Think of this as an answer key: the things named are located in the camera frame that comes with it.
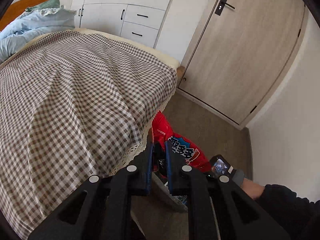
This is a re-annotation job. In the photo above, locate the red snack bag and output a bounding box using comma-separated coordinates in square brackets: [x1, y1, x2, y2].
[152, 111, 211, 182]

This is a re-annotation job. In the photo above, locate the dark right sleeve forearm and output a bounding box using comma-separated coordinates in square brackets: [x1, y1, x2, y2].
[256, 184, 320, 239]

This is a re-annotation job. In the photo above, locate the right hand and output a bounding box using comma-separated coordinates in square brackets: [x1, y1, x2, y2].
[240, 178, 265, 200]

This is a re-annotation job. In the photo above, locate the brown checkered bedspread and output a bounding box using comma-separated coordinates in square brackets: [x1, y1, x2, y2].
[1, 29, 180, 239]

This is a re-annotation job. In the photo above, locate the beige wooden door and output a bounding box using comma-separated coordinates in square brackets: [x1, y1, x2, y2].
[178, 0, 305, 127]

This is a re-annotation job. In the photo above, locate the white wardrobe with drawers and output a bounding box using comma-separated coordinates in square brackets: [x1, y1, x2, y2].
[71, 0, 171, 48]

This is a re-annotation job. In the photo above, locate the light blue duvet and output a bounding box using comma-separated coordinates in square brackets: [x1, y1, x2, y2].
[1, 7, 76, 62]

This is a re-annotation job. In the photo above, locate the green pillow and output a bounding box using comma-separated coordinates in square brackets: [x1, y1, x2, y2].
[25, 0, 60, 12]

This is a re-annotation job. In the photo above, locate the orange wooden headboard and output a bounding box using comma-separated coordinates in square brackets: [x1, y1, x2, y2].
[0, 0, 48, 31]

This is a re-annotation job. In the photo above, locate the black door handle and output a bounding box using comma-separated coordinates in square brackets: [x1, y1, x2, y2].
[215, 0, 235, 16]

